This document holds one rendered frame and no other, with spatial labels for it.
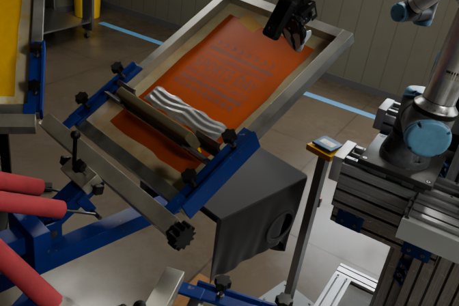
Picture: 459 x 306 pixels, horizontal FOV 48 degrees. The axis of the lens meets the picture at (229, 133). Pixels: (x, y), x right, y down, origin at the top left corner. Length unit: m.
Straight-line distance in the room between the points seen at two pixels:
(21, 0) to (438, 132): 1.61
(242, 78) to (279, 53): 0.15
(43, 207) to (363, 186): 0.95
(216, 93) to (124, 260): 1.48
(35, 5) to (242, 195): 1.08
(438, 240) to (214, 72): 0.87
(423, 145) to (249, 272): 1.72
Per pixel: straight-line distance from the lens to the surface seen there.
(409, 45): 5.47
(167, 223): 1.34
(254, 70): 1.72
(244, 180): 1.92
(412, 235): 1.57
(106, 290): 2.78
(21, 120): 1.81
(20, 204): 1.38
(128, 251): 2.99
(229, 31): 1.90
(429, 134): 1.41
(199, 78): 1.76
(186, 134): 1.47
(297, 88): 1.57
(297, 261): 2.62
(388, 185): 1.65
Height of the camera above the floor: 1.99
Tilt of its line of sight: 28 degrees down
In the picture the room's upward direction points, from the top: 9 degrees clockwise
